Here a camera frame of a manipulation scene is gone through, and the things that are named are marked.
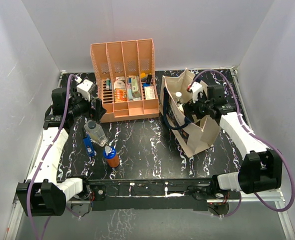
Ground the green cardboard box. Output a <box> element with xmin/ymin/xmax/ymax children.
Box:
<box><xmin>130</xmin><ymin>76</ymin><xmax>141</xmax><ymax>98</ymax></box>

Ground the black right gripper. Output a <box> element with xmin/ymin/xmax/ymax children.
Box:
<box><xmin>182</xmin><ymin>89</ymin><xmax>213</xmax><ymax>124</ymax></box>

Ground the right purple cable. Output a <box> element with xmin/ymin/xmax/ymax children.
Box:
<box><xmin>188</xmin><ymin>69</ymin><xmax>295</xmax><ymax>218</ymax></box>

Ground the purple cable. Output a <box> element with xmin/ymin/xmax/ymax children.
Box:
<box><xmin>26</xmin><ymin>73</ymin><xmax>80</xmax><ymax>240</ymax></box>
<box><xmin>188</xmin><ymin>69</ymin><xmax>295</xmax><ymax>218</ymax></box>

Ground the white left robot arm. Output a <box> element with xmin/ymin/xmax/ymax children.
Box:
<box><xmin>16</xmin><ymin>86</ymin><xmax>106</xmax><ymax>217</ymax></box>

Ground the tall clear square bottle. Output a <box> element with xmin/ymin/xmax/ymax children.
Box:
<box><xmin>84</xmin><ymin>120</ymin><xmax>108</xmax><ymax>147</ymax></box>

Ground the small white capped bottle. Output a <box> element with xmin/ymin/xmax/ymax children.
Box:
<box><xmin>175</xmin><ymin>91</ymin><xmax>182</xmax><ymax>104</ymax></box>

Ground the white red label card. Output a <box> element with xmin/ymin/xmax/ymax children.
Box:
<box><xmin>144</xmin><ymin>86</ymin><xmax>156</xmax><ymax>100</ymax></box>

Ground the orange bottle blue cap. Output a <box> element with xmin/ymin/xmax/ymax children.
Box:
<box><xmin>103</xmin><ymin>145</ymin><xmax>120</xmax><ymax>168</ymax></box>

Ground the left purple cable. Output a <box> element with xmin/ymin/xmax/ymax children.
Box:
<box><xmin>26</xmin><ymin>73</ymin><xmax>80</xmax><ymax>240</ymax></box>

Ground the blue black stapler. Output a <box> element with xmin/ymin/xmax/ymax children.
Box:
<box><xmin>83</xmin><ymin>134</ymin><xmax>96</xmax><ymax>157</ymax></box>

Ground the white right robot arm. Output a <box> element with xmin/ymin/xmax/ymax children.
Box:
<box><xmin>183</xmin><ymin>82</ymin><xmax>282</xmax><ymax>199</ymax></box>

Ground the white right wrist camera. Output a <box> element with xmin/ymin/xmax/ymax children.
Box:
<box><xmin>187</xmin><ymin>81</ymin><xmax>203</xmax><ymax>103</ymax></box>

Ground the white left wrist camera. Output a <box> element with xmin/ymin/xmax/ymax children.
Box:
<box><xmin>75</xmin><ymin>76</ymin><xmax>95</xmax><ymax>101</ymax></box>

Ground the white label packet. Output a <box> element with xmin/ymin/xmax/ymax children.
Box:
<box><xmin>113</xmin><ymin>76</ymin><xmax>126</xmax><ymax>90</ymax></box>

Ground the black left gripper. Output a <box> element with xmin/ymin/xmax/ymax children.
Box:
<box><xmin>67</xmin><ymin>87</ymin><xmax>106</xmax><ymax>121</ymax></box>

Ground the small clear glass bottle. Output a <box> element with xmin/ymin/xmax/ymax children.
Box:
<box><xmin>177</xmin><ymin>103</ymin><xmax>185</xmax><ymax>115</ymax></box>

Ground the green white glue stick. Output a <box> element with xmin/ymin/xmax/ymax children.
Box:
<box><xmin>106</xmin><ymin>78</ymin><xmax>110</xmax><ymax>91</ymax></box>

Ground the peach plastic desk organizer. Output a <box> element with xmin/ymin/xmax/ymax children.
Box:
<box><xmin>90</xmin><ymin>38</ymin><xmax>159</xmax><ymax>123</ymax></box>

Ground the orange spiral notebook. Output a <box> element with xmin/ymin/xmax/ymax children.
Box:
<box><xmin>114</xmin><ymin>88</ymin><xmax>128</xmax><ymax>103</ymax></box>

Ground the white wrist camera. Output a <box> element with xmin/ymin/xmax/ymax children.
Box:
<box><xmin>75</xmin><ymin>76</ymin><xmax>95</xmax><ymax>101</ymax></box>
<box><xmin>187</xmin><ymin>81</ymin><xmax>203</xmax><ymax>103</ymax></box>

